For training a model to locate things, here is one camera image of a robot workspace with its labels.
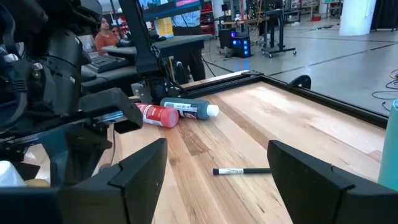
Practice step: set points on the thin black paint brush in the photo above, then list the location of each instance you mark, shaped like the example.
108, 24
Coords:
242, 171

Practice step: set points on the white pillar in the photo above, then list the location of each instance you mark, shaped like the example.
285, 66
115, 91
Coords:
356, 17

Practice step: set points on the black keyboard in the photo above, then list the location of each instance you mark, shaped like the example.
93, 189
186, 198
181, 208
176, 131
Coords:
104, 63

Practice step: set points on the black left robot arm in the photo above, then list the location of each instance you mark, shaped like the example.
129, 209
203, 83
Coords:
62, 46

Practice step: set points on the yellow sticky notes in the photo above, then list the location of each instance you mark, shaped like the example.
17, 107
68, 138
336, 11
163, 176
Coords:
164, 27

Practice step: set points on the person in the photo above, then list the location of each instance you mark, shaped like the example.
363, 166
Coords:
105, 39
186, 20

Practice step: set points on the black wheeled cart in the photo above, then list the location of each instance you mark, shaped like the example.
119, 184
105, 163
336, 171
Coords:
276, 31

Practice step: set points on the black lit computer tower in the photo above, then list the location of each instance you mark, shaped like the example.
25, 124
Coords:
241, 46

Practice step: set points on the teal plastic cup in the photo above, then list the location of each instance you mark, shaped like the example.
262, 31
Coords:
390, 149

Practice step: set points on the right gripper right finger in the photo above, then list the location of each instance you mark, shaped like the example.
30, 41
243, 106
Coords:
326, 205

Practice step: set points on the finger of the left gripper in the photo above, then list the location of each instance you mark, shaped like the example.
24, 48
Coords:
74, 155

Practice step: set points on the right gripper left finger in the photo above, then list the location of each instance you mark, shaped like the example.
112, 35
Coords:
77, 205

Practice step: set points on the red parts shelf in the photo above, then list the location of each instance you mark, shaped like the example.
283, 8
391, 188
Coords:
206, 15

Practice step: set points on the computer monitor blue screen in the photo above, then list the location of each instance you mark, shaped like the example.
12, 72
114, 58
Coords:
168, 7

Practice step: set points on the grey-blue paint bottle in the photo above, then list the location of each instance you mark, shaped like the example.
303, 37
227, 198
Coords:
189, 107

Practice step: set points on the large red paint bottle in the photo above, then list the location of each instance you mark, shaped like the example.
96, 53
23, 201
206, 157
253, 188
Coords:
158, 115

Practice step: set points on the grey desk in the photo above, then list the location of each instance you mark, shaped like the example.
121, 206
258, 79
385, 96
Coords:
174, 42

